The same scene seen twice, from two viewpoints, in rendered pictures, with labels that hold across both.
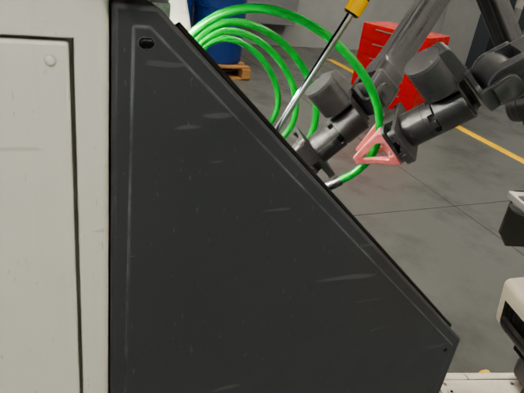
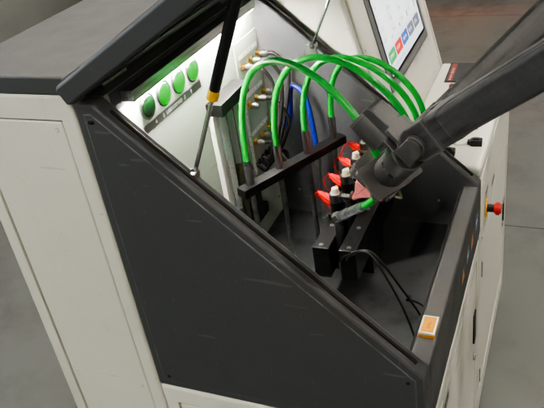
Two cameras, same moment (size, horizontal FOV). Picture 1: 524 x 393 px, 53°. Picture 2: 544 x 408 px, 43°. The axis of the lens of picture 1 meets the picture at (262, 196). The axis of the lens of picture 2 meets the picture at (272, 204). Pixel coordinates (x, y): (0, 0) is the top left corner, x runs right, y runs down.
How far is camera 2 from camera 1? 98 cm
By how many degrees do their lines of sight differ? 47
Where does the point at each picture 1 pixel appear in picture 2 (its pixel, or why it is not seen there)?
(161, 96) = (106, 148)
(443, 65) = (367, 121)
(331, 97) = not seen: hidden behind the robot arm
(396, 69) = not seen: hidden behind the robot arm
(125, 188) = (106, 193)
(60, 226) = (83, 208)
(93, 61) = (72, 131)
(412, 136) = (379, 177)
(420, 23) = (503, 49)
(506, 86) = (405, 146)
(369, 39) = not seen: outside the picture
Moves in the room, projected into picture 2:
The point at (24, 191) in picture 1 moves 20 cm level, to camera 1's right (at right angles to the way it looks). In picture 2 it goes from (65, 188) to (119, 224)
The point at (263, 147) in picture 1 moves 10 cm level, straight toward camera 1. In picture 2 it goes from (169, 180) to (119, 206)
